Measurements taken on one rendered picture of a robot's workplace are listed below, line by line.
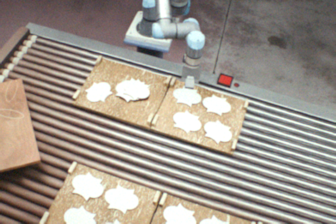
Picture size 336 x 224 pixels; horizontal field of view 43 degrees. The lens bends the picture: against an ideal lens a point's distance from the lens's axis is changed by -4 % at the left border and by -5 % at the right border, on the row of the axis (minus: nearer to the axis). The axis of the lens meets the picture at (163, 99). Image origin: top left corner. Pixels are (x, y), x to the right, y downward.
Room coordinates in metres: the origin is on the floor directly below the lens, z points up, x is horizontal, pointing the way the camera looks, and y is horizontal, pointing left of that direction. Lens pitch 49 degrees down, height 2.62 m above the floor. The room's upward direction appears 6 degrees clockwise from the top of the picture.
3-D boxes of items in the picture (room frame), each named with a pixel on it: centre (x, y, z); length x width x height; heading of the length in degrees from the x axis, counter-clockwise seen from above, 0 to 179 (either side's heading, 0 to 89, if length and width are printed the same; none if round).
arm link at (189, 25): (1.62, -0.08, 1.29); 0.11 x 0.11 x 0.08; 10
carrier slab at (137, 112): (1.52, 0.21, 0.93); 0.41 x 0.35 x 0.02; 76
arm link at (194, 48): (1.53, -0.12, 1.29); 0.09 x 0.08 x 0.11; 10
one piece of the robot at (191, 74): (1.50, -0.11, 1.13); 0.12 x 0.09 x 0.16; 178
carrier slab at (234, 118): (1.42, -0.19, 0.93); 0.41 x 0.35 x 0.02; 75
